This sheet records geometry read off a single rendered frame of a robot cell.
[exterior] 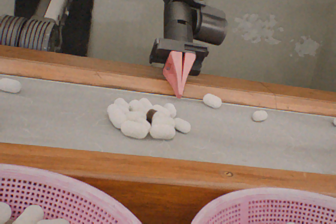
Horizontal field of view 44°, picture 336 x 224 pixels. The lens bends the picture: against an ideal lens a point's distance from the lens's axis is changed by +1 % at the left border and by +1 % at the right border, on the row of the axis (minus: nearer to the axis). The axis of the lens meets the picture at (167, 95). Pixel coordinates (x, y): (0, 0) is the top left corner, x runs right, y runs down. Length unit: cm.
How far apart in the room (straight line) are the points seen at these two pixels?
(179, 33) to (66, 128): 31
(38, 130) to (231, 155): 26
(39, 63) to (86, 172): 38
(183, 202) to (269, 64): 265
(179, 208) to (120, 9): 228
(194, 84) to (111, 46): 193
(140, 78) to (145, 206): 38
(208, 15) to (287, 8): 219
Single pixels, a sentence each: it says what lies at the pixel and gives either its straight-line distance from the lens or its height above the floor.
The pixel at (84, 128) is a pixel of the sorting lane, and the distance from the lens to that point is 57.
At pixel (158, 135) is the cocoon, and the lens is 56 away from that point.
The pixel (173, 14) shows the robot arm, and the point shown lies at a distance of 81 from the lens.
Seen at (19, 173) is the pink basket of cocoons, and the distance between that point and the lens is 40.
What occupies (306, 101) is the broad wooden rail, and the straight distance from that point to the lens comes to 88.
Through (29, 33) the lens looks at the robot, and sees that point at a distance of 96.
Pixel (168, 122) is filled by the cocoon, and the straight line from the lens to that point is 59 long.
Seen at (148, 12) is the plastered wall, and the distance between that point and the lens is 269.
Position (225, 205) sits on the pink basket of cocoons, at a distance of 41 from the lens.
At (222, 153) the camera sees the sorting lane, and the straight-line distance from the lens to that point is 57.
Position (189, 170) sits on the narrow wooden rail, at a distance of 45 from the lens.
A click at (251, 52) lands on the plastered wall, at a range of 296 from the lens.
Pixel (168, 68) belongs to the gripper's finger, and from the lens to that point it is 77.
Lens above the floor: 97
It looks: 17 degrees down
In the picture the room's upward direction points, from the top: 11 degrees clockwise
